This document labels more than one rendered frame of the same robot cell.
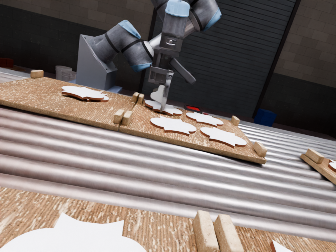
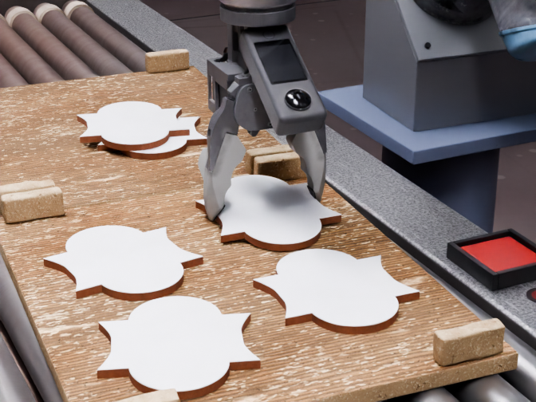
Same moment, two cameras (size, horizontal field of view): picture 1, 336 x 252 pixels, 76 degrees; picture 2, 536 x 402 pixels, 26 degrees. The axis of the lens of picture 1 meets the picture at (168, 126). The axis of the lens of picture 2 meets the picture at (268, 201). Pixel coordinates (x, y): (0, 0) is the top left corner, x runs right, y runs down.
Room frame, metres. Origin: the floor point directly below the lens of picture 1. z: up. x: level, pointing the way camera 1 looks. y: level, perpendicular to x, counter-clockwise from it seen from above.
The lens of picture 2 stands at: (0.45, -0.96, 1.42)
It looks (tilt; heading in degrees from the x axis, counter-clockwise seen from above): 24 degrees down; 71
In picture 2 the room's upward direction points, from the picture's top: straight up
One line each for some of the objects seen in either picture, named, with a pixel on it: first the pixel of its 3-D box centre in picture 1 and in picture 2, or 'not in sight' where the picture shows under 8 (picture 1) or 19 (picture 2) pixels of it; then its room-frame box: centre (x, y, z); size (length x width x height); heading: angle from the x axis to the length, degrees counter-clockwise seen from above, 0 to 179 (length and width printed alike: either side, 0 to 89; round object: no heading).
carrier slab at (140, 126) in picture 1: (189, 125); (226, 286); (0.71, -0.07, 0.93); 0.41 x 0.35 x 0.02; 93
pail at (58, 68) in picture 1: (63, 76); not in sight; (4.26, 2.28, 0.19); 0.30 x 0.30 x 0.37
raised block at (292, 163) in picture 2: (141, 98); (281, 167); (0.84, 0.13, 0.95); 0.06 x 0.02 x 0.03; 3
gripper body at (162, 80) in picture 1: (163, 68); (255, 64); (0.79, 0.06, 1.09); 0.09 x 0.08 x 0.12; 93
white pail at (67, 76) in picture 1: (69, 82); not in sight; (3.94, 1.99, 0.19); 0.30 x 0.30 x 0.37
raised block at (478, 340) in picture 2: (235, 120); (469, 341); (0.86, -0.26, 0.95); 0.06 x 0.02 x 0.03; 3
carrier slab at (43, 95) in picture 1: (71, 98); (108, 135); (0.69, 0.34, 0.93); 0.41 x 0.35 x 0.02; 93
